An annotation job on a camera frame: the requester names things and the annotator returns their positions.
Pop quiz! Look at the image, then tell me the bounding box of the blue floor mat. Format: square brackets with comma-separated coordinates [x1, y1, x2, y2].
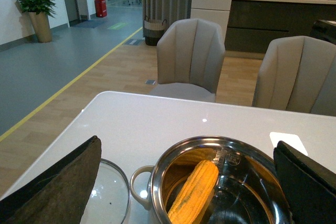
[74, 19, 106, 29]

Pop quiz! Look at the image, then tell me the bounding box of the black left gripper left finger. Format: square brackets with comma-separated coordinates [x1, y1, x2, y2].
[1, 136, 101, 223]

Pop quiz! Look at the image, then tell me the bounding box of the beige chair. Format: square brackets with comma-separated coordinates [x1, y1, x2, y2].
[150, 18, 225, 102]
[252, 36, 335, 116]

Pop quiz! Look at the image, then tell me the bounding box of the potted green plant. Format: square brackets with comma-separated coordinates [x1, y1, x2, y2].
[17, 0, 56, 43]

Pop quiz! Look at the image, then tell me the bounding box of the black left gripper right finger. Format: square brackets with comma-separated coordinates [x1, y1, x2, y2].
[273, 141, 335, 223]

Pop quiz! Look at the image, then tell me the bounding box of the glass pot lid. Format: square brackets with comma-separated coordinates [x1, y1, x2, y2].
[81, 158, 130, 223]

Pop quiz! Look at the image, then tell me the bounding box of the woven laundry basket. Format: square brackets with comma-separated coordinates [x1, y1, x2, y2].
[143, 16, 167, 46]

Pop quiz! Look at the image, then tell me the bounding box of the beige chair left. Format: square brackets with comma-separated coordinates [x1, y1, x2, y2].
[150, 18, 225, 102]

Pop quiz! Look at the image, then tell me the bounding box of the dark kitchen counter cabinet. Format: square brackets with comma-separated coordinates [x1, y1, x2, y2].
[225, 0, 335, 53]

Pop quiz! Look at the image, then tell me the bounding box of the beige electric cooking pot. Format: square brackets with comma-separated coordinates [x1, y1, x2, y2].
[130, 136, 293, 223]

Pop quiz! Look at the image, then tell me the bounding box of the beige chair right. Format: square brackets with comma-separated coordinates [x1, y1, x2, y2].
[252, 36, 335, 116]

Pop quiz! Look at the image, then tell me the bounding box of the yellow corn cob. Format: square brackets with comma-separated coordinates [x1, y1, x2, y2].
[168, 160, 218, 223]

